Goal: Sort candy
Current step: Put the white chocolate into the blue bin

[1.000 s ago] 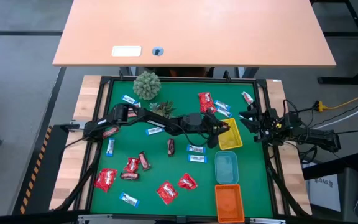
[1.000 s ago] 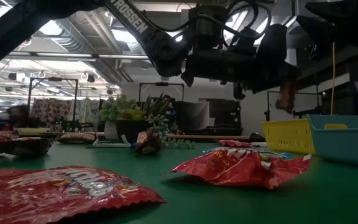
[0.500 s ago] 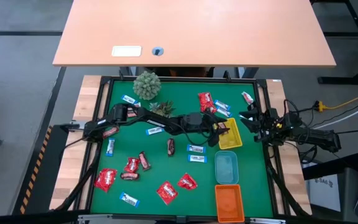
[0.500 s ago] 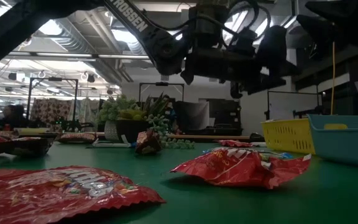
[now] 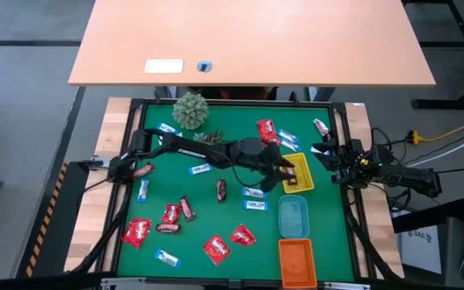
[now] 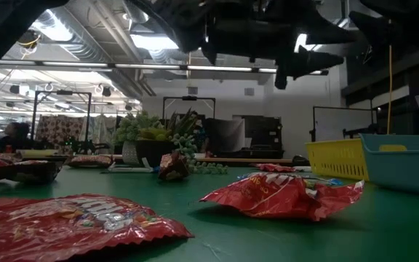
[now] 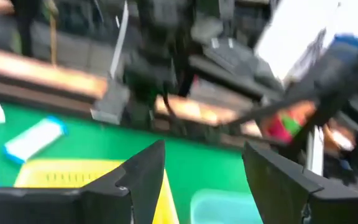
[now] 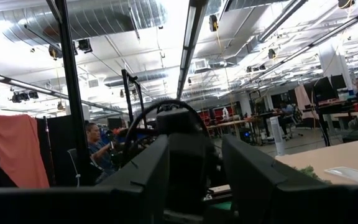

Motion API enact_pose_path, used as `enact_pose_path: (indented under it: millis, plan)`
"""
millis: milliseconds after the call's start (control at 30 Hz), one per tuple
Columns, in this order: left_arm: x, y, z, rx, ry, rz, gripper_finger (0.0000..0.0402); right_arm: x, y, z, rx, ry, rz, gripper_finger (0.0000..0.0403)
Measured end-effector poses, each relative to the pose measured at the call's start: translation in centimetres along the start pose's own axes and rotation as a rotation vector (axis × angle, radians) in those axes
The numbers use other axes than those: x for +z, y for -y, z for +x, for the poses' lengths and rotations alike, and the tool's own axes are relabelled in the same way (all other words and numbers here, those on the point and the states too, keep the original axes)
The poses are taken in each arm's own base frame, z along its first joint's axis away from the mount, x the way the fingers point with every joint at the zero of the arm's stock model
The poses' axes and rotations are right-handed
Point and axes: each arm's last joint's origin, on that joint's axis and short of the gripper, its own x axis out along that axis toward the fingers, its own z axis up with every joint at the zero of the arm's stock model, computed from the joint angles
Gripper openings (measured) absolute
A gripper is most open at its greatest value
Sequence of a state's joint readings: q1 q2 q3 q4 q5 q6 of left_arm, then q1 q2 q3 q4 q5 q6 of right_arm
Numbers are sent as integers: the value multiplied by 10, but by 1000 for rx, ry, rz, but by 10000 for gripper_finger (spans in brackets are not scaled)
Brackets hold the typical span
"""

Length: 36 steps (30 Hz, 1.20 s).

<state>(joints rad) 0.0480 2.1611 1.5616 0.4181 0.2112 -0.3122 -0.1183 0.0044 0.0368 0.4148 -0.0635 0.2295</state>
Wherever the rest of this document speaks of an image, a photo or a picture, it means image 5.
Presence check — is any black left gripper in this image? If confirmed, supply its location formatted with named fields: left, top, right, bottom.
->
left=231, top=136, right=296, bottom=180

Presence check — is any dark desk leg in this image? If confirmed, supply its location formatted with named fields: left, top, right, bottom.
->
left=310, top=86, right=337, bottom=102
left=154, top=85, right=172, bottom=100

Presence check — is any white cable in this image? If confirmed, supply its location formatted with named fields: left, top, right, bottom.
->
left=407, top=132, right=464, bottom=168

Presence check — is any yellow power cable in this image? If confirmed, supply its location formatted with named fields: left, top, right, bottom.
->
left=407, top=124, right=464, bottom=146

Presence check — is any black aluminium table frame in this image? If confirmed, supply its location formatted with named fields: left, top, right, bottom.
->
left=68, top=96, right=404, bottom=285

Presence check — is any red Skittles candy bag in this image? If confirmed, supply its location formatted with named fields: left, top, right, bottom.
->
left=202, top=234, right=232, bottom=267
left=229, top=223, right=257, bottom=247
left=121, top=217, right=153, bottom=250
left=159, top=203, right=183, bottom=226
left=255, top=118, right=282, bottom=147

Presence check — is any orange plastic basket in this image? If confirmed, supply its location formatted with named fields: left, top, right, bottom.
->
left=278, top=238, right=318, bottom=289

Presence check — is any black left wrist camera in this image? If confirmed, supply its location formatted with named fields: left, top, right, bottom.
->
left=259, top=176, right=286, bottom=193

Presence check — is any silver aluminium rail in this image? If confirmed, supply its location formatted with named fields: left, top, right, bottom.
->
left=101, top=276, right=148, bottom=289
left=322, top=281, right=372, bottom=290

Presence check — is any green table mat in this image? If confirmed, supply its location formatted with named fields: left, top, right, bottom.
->
left=117, top=103, right=356, bottom=282

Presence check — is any round pale green succulent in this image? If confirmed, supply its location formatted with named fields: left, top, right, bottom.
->
left=171, top=91, right=210, bottom=131

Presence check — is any light wooden desk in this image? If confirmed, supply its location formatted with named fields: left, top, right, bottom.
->
left=67, top=0, right=437, bottom=89

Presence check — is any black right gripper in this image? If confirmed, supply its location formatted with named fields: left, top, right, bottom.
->
left=312, top=139, right=372, bottom=189

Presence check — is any yellow plastic basket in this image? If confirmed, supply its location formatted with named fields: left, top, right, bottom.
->
left=282, top=151, right=316, bottom=194

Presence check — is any dark red candy bar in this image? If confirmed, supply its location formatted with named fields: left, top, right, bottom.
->
left=284, top=167, right=299, bottom=186
left=155, top=222, right=182, bottom=235
left=179, top=195, right=197, bottom=222
left=131, top=162, right=156, bottom=180
left=216, top=178, right=228, bottom=204

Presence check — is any white rectangular desk plate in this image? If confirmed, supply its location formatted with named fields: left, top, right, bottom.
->
left=144, top=59, right=184, bottom=75

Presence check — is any black metal stand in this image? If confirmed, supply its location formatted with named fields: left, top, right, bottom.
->
left=403, top=0, right=464, bottom=110

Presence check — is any black hazard-striped platform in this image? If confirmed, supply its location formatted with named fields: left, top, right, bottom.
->
left=16, top=160, right=90, bottom=279

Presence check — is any light blue plastic bin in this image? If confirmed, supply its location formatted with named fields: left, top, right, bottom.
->
left=278, top=194, right=310, bottom=240

